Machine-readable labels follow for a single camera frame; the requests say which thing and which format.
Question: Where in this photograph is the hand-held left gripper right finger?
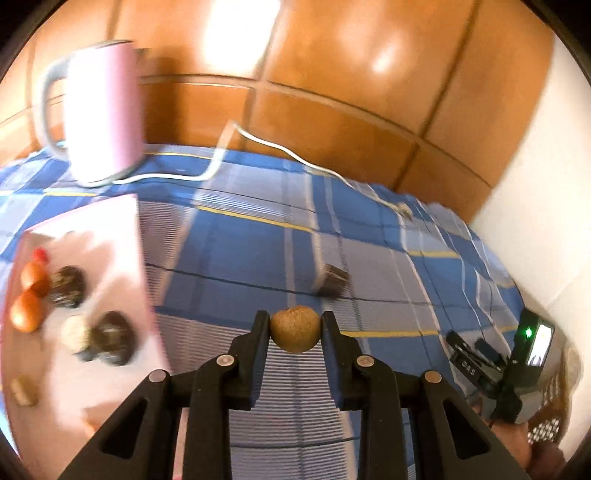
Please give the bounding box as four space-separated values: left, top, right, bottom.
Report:
322 311 533 480

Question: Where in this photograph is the pink electric kettle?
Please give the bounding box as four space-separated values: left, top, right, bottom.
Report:
41 41 147 188

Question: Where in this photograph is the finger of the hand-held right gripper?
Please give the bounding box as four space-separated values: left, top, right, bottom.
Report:
475 339 506 370
445 331 490 388

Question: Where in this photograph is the small orange-tan carrot piece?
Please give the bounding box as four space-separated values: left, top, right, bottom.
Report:
11 375 40 407

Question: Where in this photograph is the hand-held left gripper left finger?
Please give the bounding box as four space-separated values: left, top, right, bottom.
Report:
58 310 271 480

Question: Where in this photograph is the pink shallow tray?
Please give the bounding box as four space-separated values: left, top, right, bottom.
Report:
0 194 171 462

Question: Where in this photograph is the orange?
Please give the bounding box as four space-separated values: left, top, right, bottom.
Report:
20 261 51 297
9 291 46 333

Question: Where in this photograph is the wooden panelled wardrobe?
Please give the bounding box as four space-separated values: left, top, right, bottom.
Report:
0 0 557 222

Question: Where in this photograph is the dark brown round fruit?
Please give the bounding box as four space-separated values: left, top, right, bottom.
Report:
90 311 138 367

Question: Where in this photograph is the tan round fruit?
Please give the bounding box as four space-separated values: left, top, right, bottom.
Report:
270 305 322 354

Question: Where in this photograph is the dark cut cylinder piece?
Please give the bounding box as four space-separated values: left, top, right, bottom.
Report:
48 265 87 309

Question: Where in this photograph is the white power cable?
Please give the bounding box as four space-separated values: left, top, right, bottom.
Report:
111 121 407 213

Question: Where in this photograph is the dark piece with tan face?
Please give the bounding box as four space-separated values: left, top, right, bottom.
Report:
311 263 351 297

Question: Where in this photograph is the person's right hand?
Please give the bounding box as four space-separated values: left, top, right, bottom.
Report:
471 399 568 480

